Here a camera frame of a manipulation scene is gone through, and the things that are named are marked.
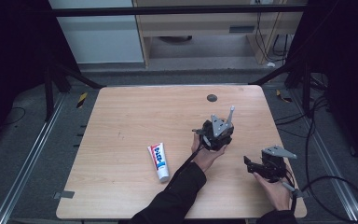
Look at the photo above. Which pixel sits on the yellow black tape piece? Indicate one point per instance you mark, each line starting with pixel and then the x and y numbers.
pixel 81 100
pixel 282 96

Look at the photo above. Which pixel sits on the white toothpaste tube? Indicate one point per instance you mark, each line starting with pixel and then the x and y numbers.
pixel 159 161

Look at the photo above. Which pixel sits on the small white floor object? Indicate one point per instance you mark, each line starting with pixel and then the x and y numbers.
pixel 270 64

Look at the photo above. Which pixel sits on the person's right hand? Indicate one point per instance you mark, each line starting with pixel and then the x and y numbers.
pixel 275 194

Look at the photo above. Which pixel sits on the light wooden desk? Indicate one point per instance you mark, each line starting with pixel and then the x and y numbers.
pixel 199 25

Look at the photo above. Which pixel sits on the grey tape piece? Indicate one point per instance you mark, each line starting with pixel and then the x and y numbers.
pixel 64 194

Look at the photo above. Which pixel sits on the white electric toothbrush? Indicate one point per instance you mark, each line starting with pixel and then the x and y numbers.
pixel 231 113

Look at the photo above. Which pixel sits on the white cabinet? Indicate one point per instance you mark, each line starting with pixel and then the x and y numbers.
pixel 99 37

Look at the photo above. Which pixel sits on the dark curtain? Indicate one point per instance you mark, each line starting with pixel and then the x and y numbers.
pixel 9 62
pixel 348 62

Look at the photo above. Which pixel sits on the black metal stand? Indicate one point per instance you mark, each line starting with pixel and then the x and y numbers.
pixel 48 93
pixel 306 90

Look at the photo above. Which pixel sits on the dark round table grommet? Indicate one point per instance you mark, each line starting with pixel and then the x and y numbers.
pixel 212 98

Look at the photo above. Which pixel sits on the black horizontal frame bar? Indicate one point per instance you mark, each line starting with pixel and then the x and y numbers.
pixel 167 11

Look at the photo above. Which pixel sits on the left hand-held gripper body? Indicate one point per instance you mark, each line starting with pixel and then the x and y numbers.
pixel 217 133

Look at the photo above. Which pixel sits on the person's left hand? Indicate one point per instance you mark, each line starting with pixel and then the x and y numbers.
pixel 206 157

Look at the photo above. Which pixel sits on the aluminium floor rail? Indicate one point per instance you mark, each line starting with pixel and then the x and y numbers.
pixel 28 161
pixel 332 168

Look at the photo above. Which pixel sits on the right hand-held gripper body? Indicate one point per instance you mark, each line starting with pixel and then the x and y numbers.
pixel 273 165

